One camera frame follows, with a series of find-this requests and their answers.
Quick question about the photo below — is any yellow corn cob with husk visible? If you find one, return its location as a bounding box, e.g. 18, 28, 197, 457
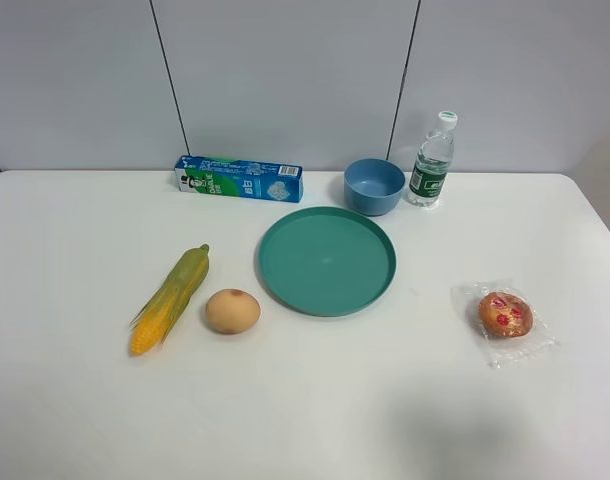
129, 244, 210, 356

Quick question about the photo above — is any teal round plate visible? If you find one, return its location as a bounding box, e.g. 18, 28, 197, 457
256, 206, 397, 317

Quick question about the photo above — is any blue green toothpaste box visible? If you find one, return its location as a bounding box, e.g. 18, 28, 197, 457
174, 156, 304, 203

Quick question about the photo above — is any blue bowl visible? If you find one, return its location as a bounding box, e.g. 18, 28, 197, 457
344, 158, 406, 216

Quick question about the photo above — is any beige peach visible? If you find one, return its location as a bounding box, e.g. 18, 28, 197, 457
205, 289, 261, 335

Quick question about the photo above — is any clear water bottle green label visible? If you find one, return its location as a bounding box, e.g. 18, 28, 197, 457
407, 111, 458, 208

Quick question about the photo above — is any wrapped pastry in clear bag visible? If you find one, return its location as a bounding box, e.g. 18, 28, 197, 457
450, 279, 559, 369

